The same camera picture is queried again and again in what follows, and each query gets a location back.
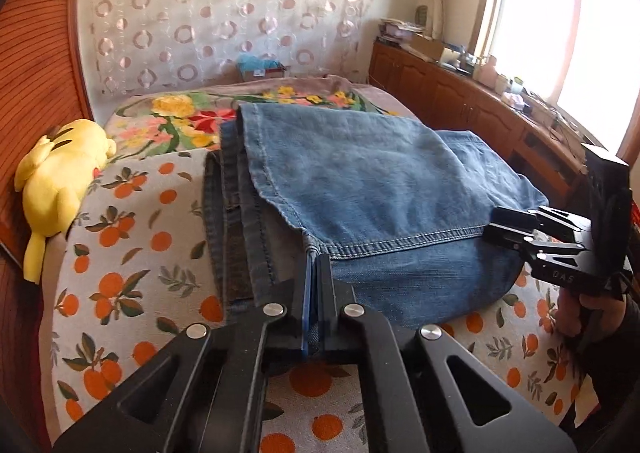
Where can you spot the blue denim pants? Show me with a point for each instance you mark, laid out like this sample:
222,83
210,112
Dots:
360,213

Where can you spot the wooden headboard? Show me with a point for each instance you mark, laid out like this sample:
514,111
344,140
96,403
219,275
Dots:
30,83

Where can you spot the stack of papers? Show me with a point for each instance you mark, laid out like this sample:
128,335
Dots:
400,29

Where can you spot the window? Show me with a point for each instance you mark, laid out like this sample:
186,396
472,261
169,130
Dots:
565,18

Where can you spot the orange fruit print blanket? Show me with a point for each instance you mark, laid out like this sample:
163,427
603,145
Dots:
150,258

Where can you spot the cardboard box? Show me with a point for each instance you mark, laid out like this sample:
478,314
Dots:
427,45

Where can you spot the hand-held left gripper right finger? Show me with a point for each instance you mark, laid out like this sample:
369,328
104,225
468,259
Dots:
322,318

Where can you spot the wooden cabinet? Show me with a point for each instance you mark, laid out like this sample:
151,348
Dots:
450,93

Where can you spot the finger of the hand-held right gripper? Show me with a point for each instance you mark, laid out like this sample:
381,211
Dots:
515,220
502,238

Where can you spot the person's right forearm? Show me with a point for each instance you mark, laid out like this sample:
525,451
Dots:
615,373

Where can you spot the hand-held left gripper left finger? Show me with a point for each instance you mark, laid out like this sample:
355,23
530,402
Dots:
306,318

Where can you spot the yellow plush toy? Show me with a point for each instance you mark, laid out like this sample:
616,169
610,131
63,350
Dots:
60,173

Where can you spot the teal fluffy item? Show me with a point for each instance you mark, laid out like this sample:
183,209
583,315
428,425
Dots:
257,64

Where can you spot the floral blanket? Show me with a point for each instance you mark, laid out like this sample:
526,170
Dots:
190,118

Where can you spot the circle pattern sheer curtain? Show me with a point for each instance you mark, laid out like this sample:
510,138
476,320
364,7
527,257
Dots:
225,8

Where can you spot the beige mattress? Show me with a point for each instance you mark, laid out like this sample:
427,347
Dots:
57,333

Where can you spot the person's right hand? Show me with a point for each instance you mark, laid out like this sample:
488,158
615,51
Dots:
570,318

